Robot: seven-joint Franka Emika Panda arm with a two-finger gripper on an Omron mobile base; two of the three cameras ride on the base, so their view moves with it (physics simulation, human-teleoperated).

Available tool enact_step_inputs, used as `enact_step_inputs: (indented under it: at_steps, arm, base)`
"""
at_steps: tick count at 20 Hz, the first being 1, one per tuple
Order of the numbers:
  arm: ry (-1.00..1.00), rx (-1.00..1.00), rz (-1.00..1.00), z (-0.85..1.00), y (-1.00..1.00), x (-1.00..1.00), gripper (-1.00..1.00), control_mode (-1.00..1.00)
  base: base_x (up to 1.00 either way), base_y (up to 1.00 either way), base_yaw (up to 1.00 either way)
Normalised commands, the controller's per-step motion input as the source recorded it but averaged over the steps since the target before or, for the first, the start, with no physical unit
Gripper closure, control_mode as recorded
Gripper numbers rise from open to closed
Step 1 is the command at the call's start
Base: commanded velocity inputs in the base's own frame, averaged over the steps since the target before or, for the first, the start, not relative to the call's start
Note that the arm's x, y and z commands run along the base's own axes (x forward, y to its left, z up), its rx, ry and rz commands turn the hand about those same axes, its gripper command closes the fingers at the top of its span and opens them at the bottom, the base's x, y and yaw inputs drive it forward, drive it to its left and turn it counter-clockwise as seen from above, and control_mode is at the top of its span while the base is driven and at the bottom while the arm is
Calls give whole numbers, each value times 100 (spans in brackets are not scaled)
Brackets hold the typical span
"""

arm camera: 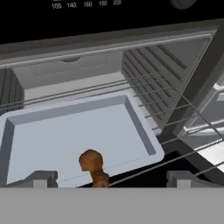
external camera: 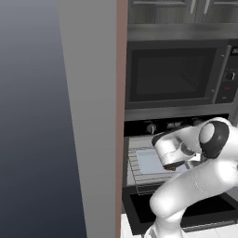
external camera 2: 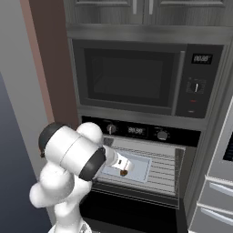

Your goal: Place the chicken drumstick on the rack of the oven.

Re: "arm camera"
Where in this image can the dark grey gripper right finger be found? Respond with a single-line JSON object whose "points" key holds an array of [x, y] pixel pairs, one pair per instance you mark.
{"points": [[182, 179]]}

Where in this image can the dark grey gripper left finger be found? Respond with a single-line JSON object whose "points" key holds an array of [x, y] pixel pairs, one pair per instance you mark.
{"points": [[40, 178]]}

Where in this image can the brown chicken drumstick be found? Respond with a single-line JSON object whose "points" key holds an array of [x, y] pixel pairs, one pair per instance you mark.
{"points": [[93, 166]]}

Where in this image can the pale grey oven tray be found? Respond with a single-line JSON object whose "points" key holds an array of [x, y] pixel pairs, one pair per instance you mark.
{"points": [[78, 137]]}

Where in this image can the black oven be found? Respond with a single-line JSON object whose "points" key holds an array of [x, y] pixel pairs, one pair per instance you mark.
{"points": [[116, 38]]}

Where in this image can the black oven knob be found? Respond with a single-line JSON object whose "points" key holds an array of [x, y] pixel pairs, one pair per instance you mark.
{"points": [[183, 3]]}

